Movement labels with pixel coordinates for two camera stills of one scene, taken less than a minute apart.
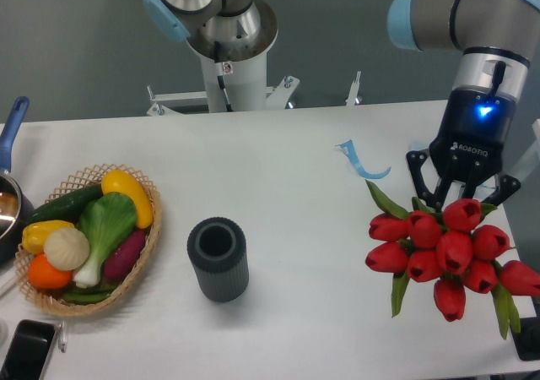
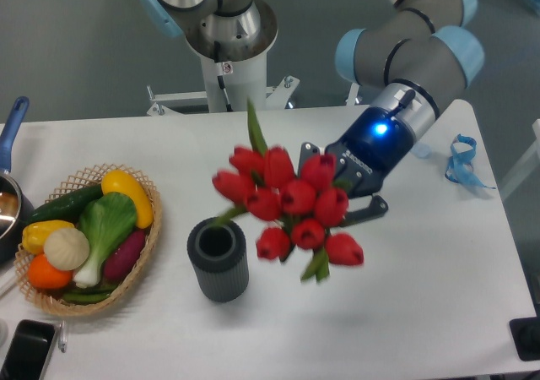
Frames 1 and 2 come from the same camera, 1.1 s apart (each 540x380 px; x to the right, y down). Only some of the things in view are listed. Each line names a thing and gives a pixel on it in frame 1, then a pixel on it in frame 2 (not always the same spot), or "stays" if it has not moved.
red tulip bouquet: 451,249 to 306,203
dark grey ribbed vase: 218,248 stays
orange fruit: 43,274 stays
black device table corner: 526,339 stays
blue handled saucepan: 16,205 stays
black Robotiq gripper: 468,148 to 375,143
